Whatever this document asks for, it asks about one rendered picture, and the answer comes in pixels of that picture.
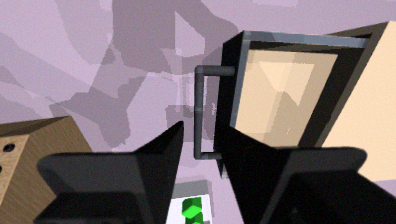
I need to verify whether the white square tray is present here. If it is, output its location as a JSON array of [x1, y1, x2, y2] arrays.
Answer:
[[167, 179, 212, 224]]

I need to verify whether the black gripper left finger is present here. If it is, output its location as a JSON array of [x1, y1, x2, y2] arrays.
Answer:
[[37, 121, 184, 224]]

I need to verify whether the green block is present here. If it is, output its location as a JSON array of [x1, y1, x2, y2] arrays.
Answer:
[[185, 212, 204, 224], [181, 197, 202, 218]]

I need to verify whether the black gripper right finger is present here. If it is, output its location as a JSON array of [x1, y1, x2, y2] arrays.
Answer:
[[215, 121, 368, 224]]

